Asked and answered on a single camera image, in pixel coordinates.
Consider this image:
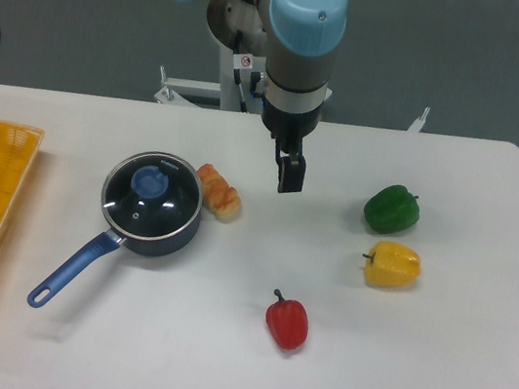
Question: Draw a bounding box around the blue saucepan with handle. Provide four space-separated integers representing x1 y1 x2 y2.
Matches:
26 151 203 308

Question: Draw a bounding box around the glass lid blue knob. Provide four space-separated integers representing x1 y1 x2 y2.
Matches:
100 151 203 241

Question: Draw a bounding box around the green bell pepper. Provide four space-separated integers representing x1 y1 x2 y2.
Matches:
363 184 420 235

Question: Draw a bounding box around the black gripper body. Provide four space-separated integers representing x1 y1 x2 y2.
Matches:
261 99 322 154

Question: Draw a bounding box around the red bell pepper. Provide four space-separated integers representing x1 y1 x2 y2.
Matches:
264 289 309 351

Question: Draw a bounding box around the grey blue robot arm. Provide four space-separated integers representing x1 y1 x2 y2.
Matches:
242 0 348 193

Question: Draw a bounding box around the yellow bell pepper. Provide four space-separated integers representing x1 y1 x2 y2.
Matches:
363 241 421 288

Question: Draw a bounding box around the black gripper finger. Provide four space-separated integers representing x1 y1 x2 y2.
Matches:
277 150 306 194
274 138 285 182

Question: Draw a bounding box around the orange bread roll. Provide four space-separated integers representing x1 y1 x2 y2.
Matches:
197 164 242 222

